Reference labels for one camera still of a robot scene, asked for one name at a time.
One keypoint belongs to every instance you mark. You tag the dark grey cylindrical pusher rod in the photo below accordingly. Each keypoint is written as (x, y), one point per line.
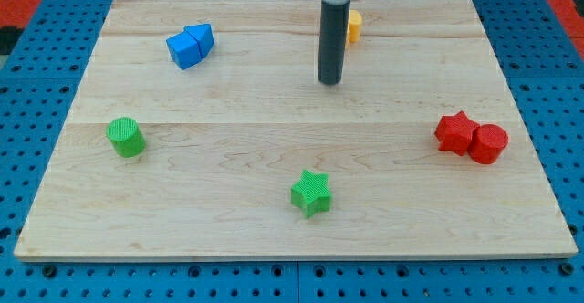
(332, 40)

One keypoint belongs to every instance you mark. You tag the red star block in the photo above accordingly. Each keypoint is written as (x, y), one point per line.
(455, 133)

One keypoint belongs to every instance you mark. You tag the green star block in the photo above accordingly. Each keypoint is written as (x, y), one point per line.
(311, 193)

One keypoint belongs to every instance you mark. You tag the yellow block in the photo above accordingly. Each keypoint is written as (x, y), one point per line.
(354, 27)

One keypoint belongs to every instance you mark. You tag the blue triangle block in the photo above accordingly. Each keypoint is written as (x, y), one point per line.
(203, 35)

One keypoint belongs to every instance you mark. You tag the blue cube block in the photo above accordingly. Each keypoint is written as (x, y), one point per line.
(184, 50)

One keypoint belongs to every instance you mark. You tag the light wooden board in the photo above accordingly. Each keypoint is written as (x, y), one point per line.
(228, 137)

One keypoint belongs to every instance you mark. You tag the red cylinder block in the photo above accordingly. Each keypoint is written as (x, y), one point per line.
(488, 143)

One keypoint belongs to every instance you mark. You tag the green cylinder block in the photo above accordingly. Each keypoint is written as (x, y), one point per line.
(125, 136)

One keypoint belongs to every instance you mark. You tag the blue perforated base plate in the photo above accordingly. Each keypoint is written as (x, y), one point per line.
(38, 81)

